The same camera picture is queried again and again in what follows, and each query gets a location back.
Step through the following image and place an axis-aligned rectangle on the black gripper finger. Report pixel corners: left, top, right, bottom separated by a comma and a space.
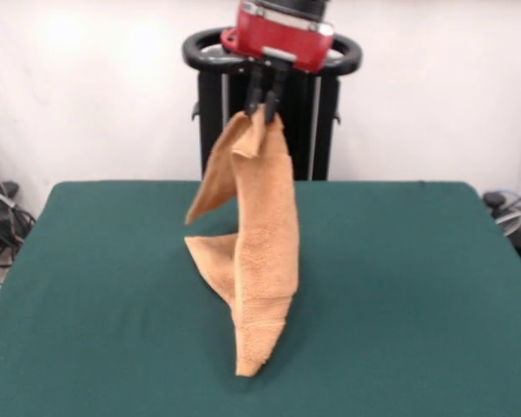
263, 68, 287, 125
245, 64, 264, 117

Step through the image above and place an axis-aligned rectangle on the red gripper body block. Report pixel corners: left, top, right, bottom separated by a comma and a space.
236, 2, 334, 74

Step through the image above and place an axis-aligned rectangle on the tan terry towel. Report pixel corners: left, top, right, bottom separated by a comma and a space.
184, 110, 300, 378

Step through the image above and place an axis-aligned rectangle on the dark green table cloth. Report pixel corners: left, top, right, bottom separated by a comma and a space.
0, 180, 521, 417

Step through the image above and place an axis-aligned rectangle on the gray chair base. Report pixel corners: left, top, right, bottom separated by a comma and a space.
494, 207, 521, 238

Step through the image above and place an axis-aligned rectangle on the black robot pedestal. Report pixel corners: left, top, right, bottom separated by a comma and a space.
181, 26, 365, 182

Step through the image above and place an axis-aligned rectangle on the black cable tangle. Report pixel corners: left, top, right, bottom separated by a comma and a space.
0, 138, 38, 305

